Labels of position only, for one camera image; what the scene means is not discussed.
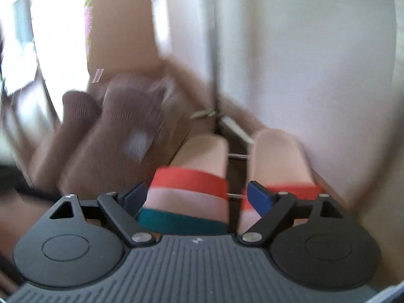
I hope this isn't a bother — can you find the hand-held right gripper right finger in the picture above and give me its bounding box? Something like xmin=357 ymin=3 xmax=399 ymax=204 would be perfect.
xmin=238 ymin=181 xmax=344 ymax=246

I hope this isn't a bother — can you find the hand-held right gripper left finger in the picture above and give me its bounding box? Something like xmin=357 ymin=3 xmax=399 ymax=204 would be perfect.
xmin=50 ymin=181 xmax=157 ymax=247

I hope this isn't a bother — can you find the pink striped slide sandal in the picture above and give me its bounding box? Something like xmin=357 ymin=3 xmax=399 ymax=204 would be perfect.
xmin=238 ymin=129 xmax=324 ymax=232
xmin=137 ymin=133 xmax=230 ymax=236

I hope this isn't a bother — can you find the taupe fleece slipper white label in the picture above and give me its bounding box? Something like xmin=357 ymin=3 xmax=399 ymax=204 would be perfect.
xmin=60 ymin=72 xmax=190 ymax=196

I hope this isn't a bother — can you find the metal corner shoe rack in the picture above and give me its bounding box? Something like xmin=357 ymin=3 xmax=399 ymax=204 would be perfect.
xmin=191 ymin=0 xmax=255 ymax=236

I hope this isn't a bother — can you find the brown cardboard box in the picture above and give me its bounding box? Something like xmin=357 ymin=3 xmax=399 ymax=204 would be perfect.
xmin=84 ymin=0 xmax=196 ymax=152

